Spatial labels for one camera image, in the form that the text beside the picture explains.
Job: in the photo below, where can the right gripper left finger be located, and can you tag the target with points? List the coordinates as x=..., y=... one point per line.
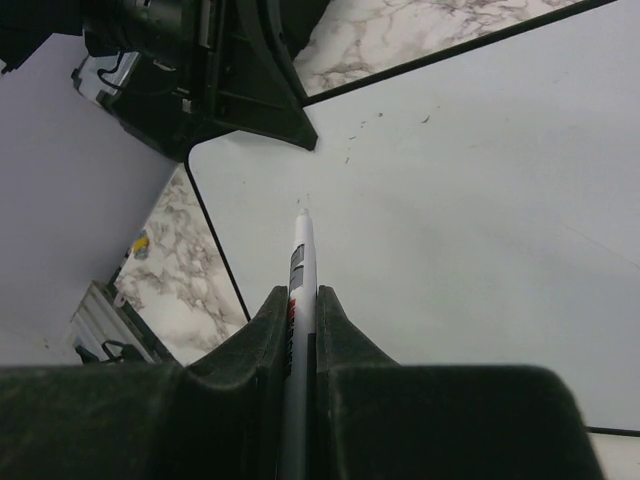
x=219, y=418

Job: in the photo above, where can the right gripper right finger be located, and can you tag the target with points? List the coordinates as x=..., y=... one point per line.
x=377, y=419

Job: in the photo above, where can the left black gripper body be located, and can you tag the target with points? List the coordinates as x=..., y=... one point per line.
x=178, y=73

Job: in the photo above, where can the white marker pen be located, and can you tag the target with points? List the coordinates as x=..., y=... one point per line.
x=301, y=326

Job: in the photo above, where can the white whiteboard black frame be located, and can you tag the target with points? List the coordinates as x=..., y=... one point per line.
x=483, y=209

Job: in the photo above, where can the aluminium extrusion frame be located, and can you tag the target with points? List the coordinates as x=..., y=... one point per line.
x=106, y=329

